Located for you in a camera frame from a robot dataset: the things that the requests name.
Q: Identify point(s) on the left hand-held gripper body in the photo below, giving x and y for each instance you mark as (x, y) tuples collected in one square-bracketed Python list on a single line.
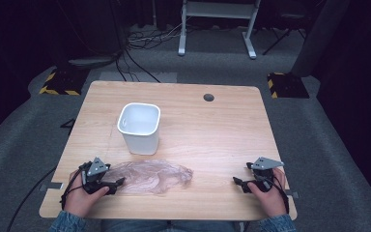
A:
[(96, 169)]

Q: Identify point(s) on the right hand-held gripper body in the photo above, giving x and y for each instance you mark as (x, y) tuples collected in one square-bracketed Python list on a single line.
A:
[(264, 174)]

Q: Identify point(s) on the clear pink plastic bag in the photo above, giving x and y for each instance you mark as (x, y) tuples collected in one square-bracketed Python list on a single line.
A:
[(151, 177)]

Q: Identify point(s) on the white plastic bin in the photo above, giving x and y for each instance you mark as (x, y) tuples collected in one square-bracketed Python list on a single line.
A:
[(140, 129)]

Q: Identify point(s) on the person's right hand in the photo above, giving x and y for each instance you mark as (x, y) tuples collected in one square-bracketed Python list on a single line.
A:
[(272, 203)]

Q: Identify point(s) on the person's left hand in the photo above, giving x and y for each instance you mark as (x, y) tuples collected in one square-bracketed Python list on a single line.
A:
[(77, 201)]

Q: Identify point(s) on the grey tape strip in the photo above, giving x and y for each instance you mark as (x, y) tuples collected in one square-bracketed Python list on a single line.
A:
[(52, 186), (292, 194)]

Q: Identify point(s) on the black table grommet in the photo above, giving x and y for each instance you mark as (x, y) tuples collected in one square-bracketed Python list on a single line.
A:
[(208, 97)]

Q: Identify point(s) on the grey flat stand base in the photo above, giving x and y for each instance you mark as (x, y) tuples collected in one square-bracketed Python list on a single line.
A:
[(91, 62)]

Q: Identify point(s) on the black tripod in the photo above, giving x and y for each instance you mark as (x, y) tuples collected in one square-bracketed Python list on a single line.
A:
[(281, 37)]

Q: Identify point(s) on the grey column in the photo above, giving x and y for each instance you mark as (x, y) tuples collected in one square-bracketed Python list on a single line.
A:
[(319, 38)]

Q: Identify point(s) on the black table edge bracket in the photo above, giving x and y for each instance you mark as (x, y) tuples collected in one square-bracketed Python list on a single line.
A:
[(69, 123)]

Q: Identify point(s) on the black hazard-striped base plate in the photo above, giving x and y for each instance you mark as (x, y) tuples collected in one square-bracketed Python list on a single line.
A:
[(65, 82), (288, 86)]

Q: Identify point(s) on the white metal stand frame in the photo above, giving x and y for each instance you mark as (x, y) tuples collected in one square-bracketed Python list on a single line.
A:
[(219, 9)]

